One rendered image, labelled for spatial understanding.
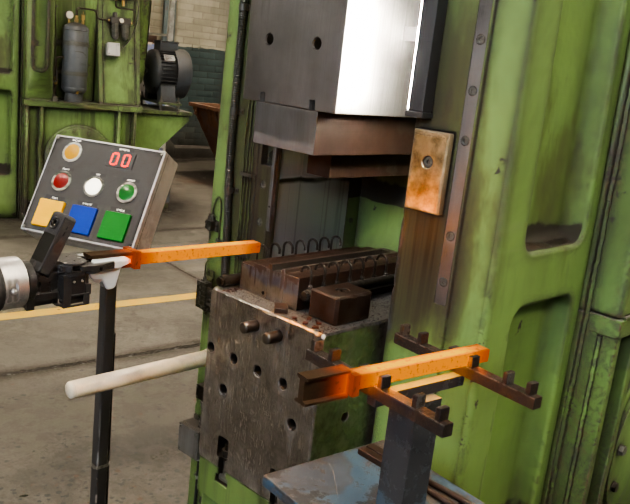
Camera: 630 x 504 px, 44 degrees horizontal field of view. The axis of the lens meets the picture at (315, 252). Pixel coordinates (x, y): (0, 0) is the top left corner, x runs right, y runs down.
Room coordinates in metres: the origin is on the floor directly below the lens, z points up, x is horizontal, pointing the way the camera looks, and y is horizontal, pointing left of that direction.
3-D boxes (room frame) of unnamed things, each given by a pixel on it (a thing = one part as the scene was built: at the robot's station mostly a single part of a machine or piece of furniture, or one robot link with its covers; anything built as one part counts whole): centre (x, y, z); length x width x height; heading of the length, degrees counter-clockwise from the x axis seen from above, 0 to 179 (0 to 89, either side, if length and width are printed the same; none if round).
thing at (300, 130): (1.93, -0.04, 1.32); 0.42 x 0.20 x 0.10; 137
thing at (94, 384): (1.94, 0.41, 0.62); 0.44 x 0.05 x 0.05; 137
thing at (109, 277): (1.41, 0.37, 1.04); 0.09 x 0.03 x 0.06; 134
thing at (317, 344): (1.30, -0.12, 1.01); 0.23 x 0.06 x 0.02; 130
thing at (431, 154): (1.65, -0.22, 1.27); 0.09 x 0.02 x 0.17; 47
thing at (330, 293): (1.69, -0.07, 0.95); 0.12 x 0.08 x 0.06; 137
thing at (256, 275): (1.93, -0.04, 0.96); 0.42 x 0.20 x 0.09; 137
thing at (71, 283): (1.35, 0.46, 1.04); 0.12 x 0.08 x 0.09; 137
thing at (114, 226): (1.94, 0.51, 1.01); 0.07 x 0.05 x 0.07; 72
